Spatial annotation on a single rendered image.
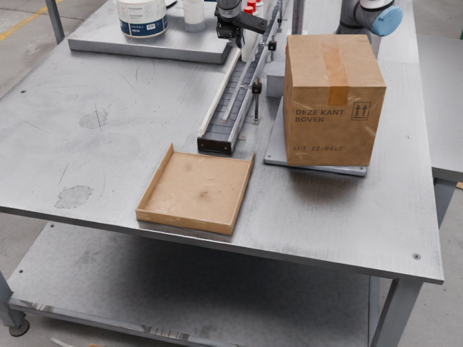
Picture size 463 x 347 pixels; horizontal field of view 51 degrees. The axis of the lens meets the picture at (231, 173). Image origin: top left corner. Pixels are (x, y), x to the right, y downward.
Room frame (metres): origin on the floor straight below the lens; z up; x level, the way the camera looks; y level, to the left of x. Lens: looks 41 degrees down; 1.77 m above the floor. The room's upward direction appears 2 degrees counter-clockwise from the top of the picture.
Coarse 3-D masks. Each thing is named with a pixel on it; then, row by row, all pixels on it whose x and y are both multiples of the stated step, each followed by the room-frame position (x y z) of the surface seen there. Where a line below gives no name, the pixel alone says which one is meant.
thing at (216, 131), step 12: (276, 12) 2.10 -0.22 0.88; (264, 36) 1.86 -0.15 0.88; (240, 60) 1.67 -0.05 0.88; (240, 72) 1.57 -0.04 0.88; (252, 72) 1.57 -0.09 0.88; (228, 84) 1.49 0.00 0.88; (228, 96) 1.41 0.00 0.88; (240, 96) 1.41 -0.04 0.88; (216, 108) 1.34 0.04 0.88; (216, 120) 1.27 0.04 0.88; (228, 120) 1.27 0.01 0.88; (216, 132) 1.21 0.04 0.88; (228, 132) 1.21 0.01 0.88
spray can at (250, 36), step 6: (246, 6) 1.68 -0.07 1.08; (252, 12) 1.66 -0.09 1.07; (246, 30) 1.64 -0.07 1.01; (246, 36) 1.64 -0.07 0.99; (252, 36) 1.65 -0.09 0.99; (246, 42) 1.64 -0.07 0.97; (252, 42) 1.65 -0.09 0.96; (246, 48) 1.64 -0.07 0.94; (252, 48) 1.65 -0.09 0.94; (246, 54) 1.64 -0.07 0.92; (246, 60) 1.64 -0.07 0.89; (252, 60) 1.65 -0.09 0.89
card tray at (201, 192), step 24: (168, 168) 1.10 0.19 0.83; (192, 168) 1.09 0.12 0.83; (216, 168) 1.09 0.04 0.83; (240, 168) 1.09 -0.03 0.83; (144, 192) 0.96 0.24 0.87; (168, 192) 0.99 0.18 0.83; (192, 192) 0.99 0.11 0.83; (216, 192) 0.99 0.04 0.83; (240, 192) 0.95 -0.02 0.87; (144, 216) 0.89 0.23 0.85; (168, 216) 0.87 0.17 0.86; (192, 216) 0.90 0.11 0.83; (216, 216) 0.89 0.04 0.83
